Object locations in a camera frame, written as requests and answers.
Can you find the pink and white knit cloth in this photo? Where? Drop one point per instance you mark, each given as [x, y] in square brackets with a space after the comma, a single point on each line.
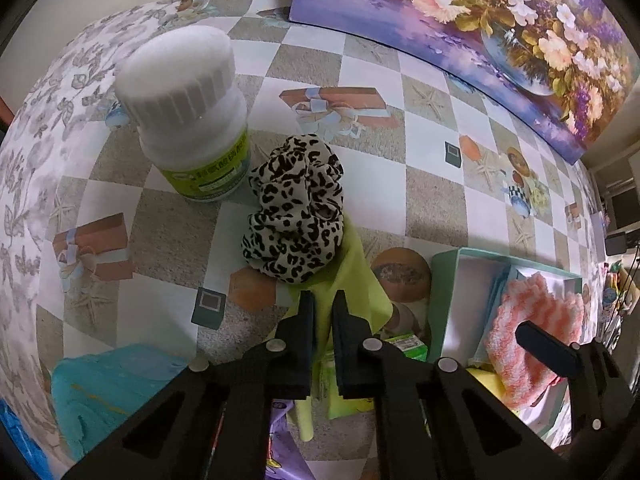
[530, 310]

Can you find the teal plush pouch red crab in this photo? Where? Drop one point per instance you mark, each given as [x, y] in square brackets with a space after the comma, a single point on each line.
[110, 390]

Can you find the green tissue pack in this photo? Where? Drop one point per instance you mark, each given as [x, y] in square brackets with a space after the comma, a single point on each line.
[407, 349]

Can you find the yellow and green sponge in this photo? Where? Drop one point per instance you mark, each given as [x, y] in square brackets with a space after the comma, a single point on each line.
[485, 380]

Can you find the lime green cloth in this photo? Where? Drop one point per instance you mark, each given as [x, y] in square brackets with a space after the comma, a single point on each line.
[357, 280]

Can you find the blue glove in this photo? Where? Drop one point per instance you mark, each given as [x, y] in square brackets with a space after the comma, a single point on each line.
[15, 440]

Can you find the checked printed tablecloth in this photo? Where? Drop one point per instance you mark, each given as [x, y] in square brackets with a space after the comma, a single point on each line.
[425, 125]

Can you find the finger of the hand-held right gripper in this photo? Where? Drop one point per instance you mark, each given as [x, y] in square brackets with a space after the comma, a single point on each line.
[550, 350]

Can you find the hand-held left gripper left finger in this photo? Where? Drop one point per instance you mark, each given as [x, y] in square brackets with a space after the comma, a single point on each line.
[305, 335]

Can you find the floral wall poster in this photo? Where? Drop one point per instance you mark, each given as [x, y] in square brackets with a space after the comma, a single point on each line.
[450, 35]

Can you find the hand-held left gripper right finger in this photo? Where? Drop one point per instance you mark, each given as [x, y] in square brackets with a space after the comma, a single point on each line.
[345, 340]

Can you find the leopard print scrunchie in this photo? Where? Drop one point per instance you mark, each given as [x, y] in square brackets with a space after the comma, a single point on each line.
[295, 210]

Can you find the teal and white box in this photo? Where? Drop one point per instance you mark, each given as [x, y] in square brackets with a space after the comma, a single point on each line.
[465, 300]

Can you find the white bottle green label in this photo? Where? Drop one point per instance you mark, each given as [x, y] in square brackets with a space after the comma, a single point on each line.
[185, 110]

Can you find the purple baby wipes pack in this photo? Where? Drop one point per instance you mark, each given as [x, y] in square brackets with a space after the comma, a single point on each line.
[282, 455]

